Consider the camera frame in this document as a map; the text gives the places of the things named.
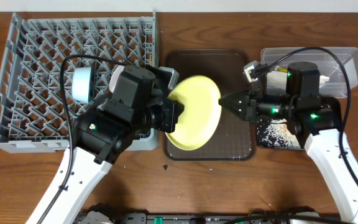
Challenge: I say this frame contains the white napkin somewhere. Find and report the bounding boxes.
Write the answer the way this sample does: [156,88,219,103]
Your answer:
[265,71,331,94]

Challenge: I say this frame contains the yellow round plate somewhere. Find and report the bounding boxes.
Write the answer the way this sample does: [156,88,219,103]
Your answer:
[166,75,222,151]

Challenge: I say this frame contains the white pink bowl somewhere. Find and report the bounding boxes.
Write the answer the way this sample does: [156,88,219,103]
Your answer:
[109,65,124,93]

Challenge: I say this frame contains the light blue bowl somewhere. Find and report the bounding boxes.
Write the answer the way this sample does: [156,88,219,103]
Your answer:
[71,67,93,103]

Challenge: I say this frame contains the yellow green snack wrapper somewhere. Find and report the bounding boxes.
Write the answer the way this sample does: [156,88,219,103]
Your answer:
[274,66,288,73]

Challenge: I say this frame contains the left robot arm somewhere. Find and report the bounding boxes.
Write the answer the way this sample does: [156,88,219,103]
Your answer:
[28,65,184,223]

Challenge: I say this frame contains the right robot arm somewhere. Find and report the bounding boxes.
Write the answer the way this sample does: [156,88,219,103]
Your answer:
[219,62,358,223]

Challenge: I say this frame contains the black waste tray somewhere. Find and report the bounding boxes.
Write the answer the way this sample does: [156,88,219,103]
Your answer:
[255,95,343,151]

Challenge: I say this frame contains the clear plastic waste bin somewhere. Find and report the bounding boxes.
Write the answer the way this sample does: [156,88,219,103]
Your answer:
[272,47,358,98]

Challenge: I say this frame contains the spilled rice food scraps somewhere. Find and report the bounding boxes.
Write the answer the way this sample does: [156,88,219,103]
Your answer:
[256,119,302,151]

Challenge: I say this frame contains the dark brown serving tray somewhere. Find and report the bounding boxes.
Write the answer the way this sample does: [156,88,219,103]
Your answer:
[164,49,257,161]

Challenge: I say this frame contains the grey plastic dish rack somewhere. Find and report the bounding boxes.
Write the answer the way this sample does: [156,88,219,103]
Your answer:
[0,14,159,153]

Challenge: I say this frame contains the black equipment rail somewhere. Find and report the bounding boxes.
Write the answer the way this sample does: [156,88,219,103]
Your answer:
[73,203,344,224]

